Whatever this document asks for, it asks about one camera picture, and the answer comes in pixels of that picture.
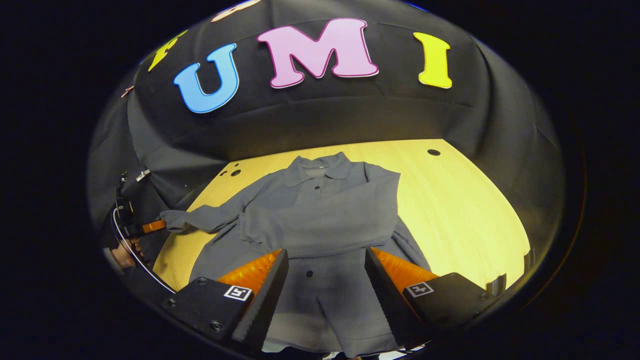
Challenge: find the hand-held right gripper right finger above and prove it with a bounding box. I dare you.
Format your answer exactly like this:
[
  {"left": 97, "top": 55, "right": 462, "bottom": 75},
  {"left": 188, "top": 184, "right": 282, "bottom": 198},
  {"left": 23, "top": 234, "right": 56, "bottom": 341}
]
[{"left": 364, "top": 247, "right": 499, "bottom": 349}]

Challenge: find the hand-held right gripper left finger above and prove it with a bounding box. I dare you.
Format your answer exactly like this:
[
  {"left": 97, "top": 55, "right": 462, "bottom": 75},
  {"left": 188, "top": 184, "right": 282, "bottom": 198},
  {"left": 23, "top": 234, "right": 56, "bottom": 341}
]
[{"left": 160, "top": 248, "right": 290, "bottom": 352}]

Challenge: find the grey button-up shirt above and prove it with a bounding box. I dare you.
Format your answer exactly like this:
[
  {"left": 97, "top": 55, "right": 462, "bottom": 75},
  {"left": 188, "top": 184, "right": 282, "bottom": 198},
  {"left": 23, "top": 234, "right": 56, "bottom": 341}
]
[{"left": 160, "top": 151, "right": 433, "bottom": 358}]

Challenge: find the black backdrop cloth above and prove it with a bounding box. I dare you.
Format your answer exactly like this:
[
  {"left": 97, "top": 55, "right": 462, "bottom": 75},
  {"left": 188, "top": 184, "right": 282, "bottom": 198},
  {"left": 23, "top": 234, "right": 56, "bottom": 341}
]
[{"left": 87, "top": 0, "right": 566, "bottom": 281}]

